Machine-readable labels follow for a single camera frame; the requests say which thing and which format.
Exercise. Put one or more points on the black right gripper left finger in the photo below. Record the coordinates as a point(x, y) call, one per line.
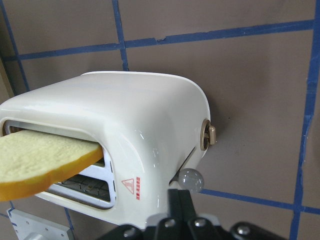
point(169, 228)

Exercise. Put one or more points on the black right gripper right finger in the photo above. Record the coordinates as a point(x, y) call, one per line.
point(193, 226)

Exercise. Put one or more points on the white two-slot toaster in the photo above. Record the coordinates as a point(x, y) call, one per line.
point(149, 125)

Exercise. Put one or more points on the yellow bread slice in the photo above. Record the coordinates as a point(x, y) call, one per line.
point(31, 161)

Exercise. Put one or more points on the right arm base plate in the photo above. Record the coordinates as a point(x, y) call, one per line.
point(31, 227)

